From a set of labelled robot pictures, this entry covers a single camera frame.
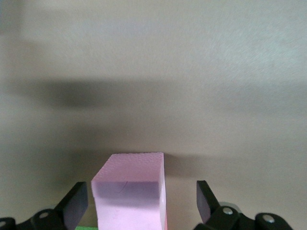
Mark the pink foam cube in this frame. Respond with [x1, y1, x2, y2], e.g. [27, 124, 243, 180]
[90, 152, 167, 230]

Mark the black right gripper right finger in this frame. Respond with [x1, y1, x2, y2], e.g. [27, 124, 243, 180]
[193, 180, 295, 230]

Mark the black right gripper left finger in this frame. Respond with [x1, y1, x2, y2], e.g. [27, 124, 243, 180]
[0, 181, 89, 230]

